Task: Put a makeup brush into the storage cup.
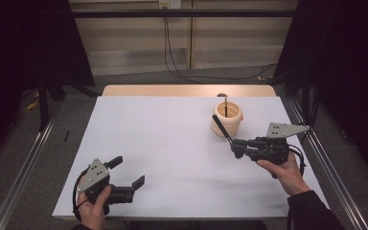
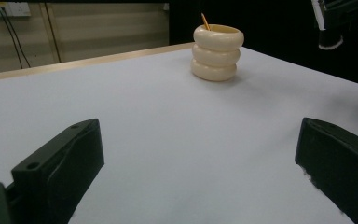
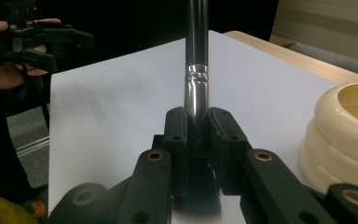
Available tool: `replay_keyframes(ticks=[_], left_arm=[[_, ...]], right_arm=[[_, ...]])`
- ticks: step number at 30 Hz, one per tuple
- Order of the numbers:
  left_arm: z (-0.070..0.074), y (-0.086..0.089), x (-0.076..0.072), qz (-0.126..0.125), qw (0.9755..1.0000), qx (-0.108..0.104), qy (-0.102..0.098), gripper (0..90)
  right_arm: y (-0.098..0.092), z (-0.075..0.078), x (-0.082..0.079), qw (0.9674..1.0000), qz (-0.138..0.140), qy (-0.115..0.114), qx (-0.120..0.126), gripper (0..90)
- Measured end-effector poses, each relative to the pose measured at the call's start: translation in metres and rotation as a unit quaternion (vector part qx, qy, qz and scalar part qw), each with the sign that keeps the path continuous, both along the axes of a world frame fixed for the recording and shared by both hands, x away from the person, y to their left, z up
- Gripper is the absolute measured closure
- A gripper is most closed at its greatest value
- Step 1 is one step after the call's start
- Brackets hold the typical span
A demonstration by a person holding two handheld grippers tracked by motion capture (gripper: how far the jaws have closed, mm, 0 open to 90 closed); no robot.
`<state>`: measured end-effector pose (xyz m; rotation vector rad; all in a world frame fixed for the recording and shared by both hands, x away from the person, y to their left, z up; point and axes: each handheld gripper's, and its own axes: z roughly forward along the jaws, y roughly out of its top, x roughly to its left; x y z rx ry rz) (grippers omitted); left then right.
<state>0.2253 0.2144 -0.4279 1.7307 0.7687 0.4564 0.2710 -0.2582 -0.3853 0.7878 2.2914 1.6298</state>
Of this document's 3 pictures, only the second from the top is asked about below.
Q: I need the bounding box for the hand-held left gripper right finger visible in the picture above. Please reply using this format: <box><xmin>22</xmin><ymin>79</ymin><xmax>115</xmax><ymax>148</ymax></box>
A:
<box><xmin>294</xmin><ymin>117</ymin><xmax>358</xmax><ymax>224</ymax></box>

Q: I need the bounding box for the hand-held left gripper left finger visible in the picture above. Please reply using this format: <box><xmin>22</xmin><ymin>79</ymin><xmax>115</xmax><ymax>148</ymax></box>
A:
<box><xmin>10</xmin><ymin>118</ymin><xmax>105</xmax><ymax>224</ymax></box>

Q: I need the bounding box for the cream ribbed pen holder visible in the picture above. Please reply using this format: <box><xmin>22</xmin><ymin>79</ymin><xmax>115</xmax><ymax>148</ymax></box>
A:
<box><xmin>190</xmin><ymin>23</ymin><xmax>245</xmax><ymax>83</ymax></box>

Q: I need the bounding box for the grey pen with gold end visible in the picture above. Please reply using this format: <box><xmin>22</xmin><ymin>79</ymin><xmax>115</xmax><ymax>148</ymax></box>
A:
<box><xmin>200</xmin><ymin>12</ymin><xmax>212</xmax><ymax>32</ymax></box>

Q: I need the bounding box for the beige long desk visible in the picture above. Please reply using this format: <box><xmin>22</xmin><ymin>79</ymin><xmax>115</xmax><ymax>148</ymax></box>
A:
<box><xmin>0</xmin><ymin>0</ymin><xmax>171</xmax><ymax>77</ymax></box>

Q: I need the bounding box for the black power cable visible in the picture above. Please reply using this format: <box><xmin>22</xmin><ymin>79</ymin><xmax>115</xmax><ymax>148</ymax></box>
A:
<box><xmin>2</xmin><ymin>8</ymin><xmax>32</xmax><ymax>68</ymax></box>
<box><xmin>0</xmin><ymin>7</ymin><xmax>23</xmax><ymax>70</ymax></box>

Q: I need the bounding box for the white wall socket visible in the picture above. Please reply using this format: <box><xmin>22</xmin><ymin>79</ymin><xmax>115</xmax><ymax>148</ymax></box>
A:
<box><xmin>0</xmin><ymin>1</ymin><xmax>32</xmax><ymax>18</ymax></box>

